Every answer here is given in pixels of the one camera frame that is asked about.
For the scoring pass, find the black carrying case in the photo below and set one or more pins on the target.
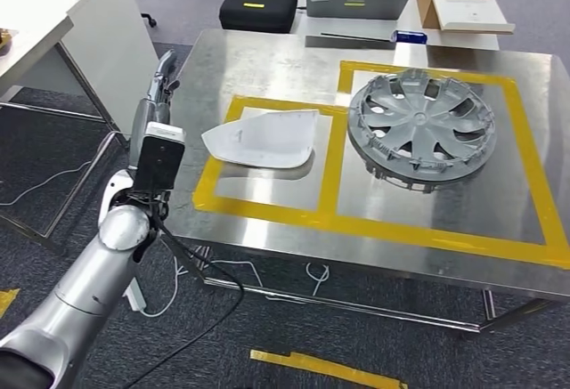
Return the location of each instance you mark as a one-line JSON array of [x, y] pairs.
[[258, 12]]

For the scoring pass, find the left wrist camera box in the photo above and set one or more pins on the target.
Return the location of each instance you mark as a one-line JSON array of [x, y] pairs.
[[159, 159]]

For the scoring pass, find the yellow workbench tape marking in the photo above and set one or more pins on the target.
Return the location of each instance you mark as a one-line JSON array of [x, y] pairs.
[[329, 168]]

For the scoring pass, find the blue cylinder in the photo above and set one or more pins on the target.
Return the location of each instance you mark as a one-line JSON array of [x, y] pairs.
[[409, 37]]

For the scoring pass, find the grey plastic hubcap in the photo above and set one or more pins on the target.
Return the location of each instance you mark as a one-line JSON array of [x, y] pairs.
[[418, 121]]

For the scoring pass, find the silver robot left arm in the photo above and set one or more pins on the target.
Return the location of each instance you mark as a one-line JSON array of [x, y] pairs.
[[89, 292]]

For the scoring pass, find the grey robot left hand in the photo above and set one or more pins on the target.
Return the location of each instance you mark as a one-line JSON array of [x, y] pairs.
[[151, 112]]

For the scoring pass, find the stainless steel workbench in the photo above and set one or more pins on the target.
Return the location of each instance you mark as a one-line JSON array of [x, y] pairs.
[[267, 68]]

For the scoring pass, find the white power strip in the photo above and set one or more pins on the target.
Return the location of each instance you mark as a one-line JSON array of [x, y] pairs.
[[136, 298]]

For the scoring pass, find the cardboard box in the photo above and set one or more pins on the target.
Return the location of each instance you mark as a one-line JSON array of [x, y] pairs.
[[425, 3]]

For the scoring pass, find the white curved plastic part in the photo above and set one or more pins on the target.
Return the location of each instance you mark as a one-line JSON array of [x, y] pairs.
[[267, 138]]

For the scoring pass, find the yellow floor tape marking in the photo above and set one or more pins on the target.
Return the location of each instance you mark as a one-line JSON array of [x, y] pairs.
[[7, 301]]

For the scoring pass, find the white desk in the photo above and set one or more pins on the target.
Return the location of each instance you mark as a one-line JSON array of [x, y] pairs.
[[111, 50], [458, 41]]

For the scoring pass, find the white flat box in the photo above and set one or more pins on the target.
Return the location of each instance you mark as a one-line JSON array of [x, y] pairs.
[[472, 15]]

